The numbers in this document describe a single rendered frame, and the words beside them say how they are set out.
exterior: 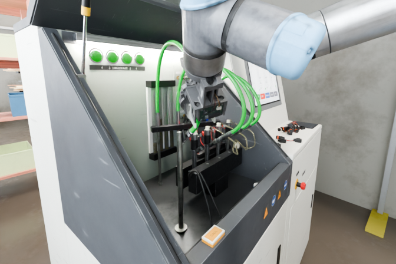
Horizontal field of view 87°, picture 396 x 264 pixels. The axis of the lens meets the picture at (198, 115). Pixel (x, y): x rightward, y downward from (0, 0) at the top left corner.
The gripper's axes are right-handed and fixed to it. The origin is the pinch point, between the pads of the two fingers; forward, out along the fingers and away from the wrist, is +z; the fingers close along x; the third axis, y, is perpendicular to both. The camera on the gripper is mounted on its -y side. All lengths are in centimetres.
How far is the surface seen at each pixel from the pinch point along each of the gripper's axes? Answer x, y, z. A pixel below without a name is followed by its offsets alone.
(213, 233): -5.6, 26.8, 7.4
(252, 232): 6.9, 29.8, 22.9
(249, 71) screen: 45, -40, 34
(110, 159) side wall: -22.8, 6.8, -3.0
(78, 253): -48, 16, 38
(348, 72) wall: 181, -61, 97
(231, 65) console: 31, -37, 24
